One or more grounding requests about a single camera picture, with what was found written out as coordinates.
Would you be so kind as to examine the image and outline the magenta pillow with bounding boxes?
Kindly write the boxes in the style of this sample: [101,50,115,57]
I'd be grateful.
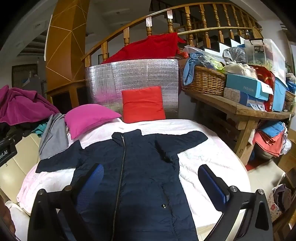
[64,103,122,140]

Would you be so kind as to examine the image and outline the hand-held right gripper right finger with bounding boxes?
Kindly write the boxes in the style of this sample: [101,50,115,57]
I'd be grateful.
[198,164,274,241]

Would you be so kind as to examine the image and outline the white pink blanket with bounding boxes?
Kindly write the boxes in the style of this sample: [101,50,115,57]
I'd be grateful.
[17,118,251,234]

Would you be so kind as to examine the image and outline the blue cloth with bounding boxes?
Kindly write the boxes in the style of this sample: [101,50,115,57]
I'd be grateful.
[182,53,208,86]

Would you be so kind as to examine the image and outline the navy puffer jacket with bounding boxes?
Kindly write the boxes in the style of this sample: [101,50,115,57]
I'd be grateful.
[36,129,208,241]

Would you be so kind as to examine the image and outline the cardboard box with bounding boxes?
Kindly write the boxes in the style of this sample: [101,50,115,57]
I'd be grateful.
[277,139,296,173]

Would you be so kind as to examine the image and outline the plastic bag of beige cloth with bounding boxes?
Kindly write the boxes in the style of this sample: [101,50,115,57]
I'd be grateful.
[223,63,258,79]

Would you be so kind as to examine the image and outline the wooden stair railing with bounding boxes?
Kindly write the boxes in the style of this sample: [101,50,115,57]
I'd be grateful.
[81,2,264,67]

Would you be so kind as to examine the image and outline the grey cabinet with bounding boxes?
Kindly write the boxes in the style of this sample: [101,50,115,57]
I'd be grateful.
[23,70,47,100]

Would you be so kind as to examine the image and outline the folded coral cloth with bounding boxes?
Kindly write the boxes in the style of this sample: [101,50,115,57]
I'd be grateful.
[253,131,286,158]

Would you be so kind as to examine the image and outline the wooden side table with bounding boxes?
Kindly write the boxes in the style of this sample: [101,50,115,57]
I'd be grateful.
[183,89,295,166]

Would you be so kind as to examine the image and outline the silver foil insulation board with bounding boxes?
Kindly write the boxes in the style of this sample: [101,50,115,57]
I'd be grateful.
[85,58,179,120]

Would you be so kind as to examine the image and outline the neon yellow garment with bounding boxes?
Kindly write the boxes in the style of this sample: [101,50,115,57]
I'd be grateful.
[209,59,226,70]

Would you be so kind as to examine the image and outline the teal cloth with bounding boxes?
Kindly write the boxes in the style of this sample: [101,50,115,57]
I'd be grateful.
[31,124,47,138]

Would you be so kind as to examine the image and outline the red floor mat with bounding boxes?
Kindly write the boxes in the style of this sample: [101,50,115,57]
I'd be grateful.
[245,160,262,171]

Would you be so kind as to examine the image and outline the floral paper bag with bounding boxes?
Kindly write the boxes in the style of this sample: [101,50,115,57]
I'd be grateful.
[267,184,293,223]

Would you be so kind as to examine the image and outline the blue plastic bin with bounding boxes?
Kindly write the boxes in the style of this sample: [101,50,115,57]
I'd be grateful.
[272,77,288,113]

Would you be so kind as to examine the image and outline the staircase steps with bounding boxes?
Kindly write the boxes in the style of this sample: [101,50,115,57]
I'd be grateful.
[203,35,250,58]

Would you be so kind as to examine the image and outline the magenta fleece cloth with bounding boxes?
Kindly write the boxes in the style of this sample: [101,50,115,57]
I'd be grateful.
[0,85,61,127]

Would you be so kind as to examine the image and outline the plastic bag of dark clothing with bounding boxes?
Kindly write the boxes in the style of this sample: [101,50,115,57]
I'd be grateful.
[222,47,247,65]

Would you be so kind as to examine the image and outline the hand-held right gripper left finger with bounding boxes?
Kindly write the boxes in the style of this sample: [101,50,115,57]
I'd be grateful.
[27,163,105,241]

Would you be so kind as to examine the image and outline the black cloth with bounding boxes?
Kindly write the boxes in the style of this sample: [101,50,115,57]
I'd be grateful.
[0,122,33,139]

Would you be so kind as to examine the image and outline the small wicker basket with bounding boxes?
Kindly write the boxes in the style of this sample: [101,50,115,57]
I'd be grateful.
[284,90,296,109]

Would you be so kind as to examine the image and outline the orange wooden pillar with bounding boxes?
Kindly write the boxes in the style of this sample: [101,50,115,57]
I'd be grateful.
[44,0,90,114]

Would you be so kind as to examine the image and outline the teal shoe box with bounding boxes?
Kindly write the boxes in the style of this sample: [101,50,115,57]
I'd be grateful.
[225,73,270,101]

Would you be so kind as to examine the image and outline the red gift bag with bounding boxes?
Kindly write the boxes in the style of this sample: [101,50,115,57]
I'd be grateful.
[251,65,277,113]

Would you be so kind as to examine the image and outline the red pillow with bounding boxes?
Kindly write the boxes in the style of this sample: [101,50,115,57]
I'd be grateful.
[121,86,166,124]

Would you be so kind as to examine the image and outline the grey garment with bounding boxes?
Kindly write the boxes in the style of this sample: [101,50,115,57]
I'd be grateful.
[38,113,70,160]

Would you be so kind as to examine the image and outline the clear plastic storage box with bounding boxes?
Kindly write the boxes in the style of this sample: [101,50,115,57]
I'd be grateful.
[244,38,287,81]

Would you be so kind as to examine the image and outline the white and blue box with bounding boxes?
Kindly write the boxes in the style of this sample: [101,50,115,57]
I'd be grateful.
[223,88,266,112]

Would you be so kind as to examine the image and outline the folded blue towels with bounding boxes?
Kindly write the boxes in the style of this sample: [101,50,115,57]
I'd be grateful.
[260,120,286,137]

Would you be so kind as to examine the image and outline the cream leather sofa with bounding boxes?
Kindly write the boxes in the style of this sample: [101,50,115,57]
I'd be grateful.
[0,133,42,241]

